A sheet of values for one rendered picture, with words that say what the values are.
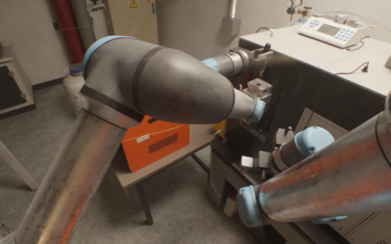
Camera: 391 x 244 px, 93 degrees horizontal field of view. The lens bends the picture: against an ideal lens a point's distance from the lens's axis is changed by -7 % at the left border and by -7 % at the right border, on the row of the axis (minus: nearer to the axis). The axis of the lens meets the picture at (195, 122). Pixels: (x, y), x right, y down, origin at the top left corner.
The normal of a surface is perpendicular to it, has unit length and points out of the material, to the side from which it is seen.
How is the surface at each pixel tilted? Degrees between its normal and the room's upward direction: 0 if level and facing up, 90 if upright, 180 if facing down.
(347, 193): 99
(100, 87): 41
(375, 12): 90
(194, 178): 0
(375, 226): 90
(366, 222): 90
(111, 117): 97
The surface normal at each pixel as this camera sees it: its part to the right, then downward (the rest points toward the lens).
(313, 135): 0.11, -0.42
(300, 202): -0.84, 0.44
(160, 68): -0.13, -0.22
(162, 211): 0.02, -0.77
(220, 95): 0.70, 0.06
